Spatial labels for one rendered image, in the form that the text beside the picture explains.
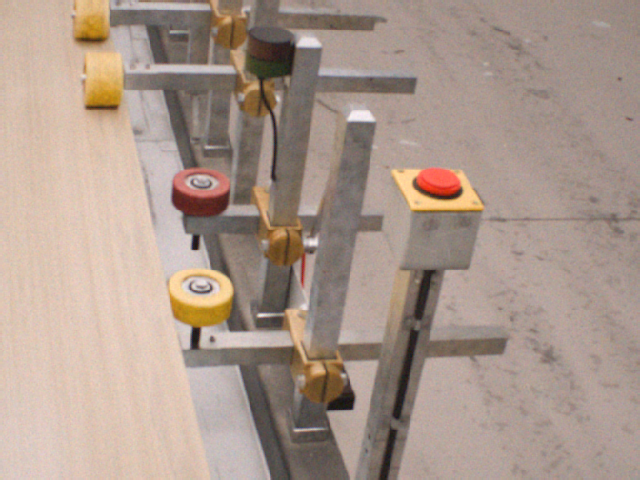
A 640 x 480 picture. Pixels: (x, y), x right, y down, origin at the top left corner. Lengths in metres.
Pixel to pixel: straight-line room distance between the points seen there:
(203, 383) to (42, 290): 0.40
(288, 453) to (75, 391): 0.36
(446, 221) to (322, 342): 0.44
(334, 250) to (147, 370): 0.26
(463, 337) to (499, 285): 1.68
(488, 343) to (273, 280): 0.32
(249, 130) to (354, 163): 0.55
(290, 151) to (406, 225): 0.56
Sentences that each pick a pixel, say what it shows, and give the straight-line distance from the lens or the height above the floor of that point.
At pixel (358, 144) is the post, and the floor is 1.13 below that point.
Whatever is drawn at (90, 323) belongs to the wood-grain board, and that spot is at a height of 0.90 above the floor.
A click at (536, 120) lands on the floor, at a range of 4.31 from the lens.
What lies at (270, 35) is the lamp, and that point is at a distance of 1.64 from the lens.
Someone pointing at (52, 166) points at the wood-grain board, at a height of 0.90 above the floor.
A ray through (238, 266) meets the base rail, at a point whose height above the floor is 0.70.
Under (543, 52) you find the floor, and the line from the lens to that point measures 4.87.
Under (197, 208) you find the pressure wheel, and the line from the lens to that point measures 1.75.
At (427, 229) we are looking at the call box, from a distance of 1.16.
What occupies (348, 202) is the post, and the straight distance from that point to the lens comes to 1.46.
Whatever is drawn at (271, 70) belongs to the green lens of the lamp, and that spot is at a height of 1.11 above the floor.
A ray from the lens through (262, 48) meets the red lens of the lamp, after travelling 1.62.
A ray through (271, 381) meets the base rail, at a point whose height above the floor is 0.70.
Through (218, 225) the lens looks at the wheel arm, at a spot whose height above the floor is 0.85.
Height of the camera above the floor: 1.78
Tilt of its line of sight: 32 degrees down
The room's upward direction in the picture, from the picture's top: 9 degrees clockwise
